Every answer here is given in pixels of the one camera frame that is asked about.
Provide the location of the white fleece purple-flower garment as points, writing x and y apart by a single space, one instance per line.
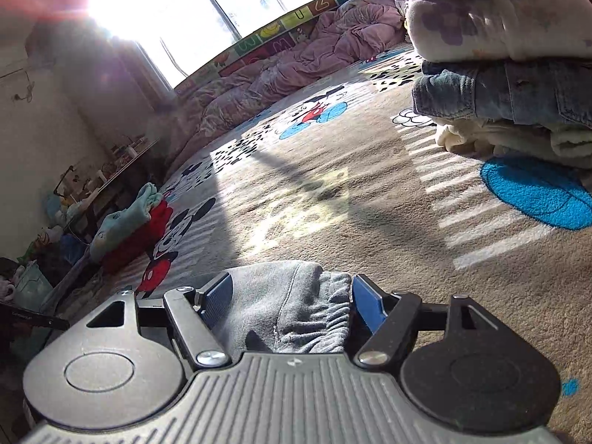
499 25

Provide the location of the cream fleece garment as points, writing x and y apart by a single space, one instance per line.
513 138

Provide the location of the blue denim jeans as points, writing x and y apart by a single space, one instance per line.
499 90

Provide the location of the grey sweatpants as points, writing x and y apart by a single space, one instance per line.
283 306

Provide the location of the cartoon mouse printed blanket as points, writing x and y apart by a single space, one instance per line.
351 203

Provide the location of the pink quilt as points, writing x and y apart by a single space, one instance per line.
296 71

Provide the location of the red garment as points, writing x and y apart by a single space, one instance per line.
138 236

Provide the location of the teal storage bin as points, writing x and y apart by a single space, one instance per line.
32 282

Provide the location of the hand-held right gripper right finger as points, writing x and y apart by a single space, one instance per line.
368 305

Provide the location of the colourful alphabet bed bumper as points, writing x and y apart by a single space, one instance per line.
282 21

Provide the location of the window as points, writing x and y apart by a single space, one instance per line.
217 4

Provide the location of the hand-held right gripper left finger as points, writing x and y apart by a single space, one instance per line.
217 297

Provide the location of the cluttered side table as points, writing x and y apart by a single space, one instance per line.
99 180

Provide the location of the light teal garment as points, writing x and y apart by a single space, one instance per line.
122 219

